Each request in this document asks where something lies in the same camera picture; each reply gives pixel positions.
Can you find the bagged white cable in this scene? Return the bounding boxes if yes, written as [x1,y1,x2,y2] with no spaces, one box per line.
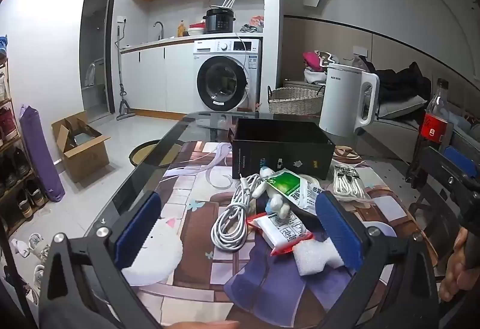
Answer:
[330,160,376,208]

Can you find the round brown stool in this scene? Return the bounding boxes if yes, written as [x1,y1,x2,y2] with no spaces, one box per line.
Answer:
[129,139,186,168]

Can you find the plastic bag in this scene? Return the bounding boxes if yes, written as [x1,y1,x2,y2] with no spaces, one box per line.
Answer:
[240,16,264,33]

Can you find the white washing machine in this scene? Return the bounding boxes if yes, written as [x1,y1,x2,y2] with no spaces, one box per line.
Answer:
[193,37,262,113]

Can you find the grey cushion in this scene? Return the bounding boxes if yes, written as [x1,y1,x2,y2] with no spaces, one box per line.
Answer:
[377,94,428,120]

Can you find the black jacket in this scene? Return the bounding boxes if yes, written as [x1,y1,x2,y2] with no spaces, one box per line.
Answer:
[369,62,432,108]

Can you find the white electric kettle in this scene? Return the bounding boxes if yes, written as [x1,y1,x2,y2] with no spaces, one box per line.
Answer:
[319,64,380,138]

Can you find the shoe rack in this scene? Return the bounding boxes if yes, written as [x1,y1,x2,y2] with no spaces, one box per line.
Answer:
[0,34,49,236]

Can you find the red white snack packet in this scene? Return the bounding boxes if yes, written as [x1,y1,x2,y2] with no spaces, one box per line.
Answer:
[245,212,314,256]

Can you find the person's left hand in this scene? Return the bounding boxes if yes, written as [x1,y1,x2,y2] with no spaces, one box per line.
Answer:
[165,321,241,329]

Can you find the green white snack packet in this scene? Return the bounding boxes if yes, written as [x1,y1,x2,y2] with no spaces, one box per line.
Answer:
[264,168,325,217]

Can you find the white lower cabinets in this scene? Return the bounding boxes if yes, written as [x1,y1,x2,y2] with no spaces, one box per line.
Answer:
[120,41,196,112]

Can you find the pile of clothes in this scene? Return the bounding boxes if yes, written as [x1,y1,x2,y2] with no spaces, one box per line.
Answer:
[303,49,340,86]

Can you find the grey sofa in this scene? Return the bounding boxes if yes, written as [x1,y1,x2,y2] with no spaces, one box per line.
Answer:
[360,104,480,172]

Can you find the black cardboard box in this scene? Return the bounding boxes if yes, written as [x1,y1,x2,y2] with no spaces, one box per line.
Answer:
[229,118,336,180]

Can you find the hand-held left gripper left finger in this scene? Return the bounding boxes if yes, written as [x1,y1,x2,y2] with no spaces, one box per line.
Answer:
[37,191,163,329]

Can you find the white foam piece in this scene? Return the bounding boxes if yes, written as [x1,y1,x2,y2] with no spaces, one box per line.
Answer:
[292,237,346,275]

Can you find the black pressure cooker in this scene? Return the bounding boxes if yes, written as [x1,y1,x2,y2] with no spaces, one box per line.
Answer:
[202,7,236,34]

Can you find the brown cardboard box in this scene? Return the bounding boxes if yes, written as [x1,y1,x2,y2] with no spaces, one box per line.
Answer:
[52,111,111,183]

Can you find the cola bottle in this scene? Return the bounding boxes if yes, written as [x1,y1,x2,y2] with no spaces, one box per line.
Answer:
[407,79,451,183]

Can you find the black chair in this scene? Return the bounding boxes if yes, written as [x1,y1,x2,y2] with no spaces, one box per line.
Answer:
[408,179,464,266]

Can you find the wicker basket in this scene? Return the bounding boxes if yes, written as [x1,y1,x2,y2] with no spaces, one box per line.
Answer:
[267,85,326,114]

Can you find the grey mop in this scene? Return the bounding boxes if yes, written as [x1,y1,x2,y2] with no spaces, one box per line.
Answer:
[115,25,136,121]

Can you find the printed desk mat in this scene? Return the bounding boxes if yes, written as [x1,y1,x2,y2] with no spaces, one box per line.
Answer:
[133,139,439,329]

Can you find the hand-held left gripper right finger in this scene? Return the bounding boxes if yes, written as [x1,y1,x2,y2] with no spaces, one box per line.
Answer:
[314,191,440,329]

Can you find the person's right hand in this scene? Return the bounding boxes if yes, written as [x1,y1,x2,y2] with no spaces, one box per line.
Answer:
[439,228,480,301]

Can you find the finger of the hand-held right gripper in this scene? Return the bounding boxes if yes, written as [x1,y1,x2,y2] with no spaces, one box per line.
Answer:
[442,145,480,183]
[421,146,474,202]

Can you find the white blue plush shark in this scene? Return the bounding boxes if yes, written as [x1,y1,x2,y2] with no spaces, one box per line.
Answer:
[252,168,297,219]

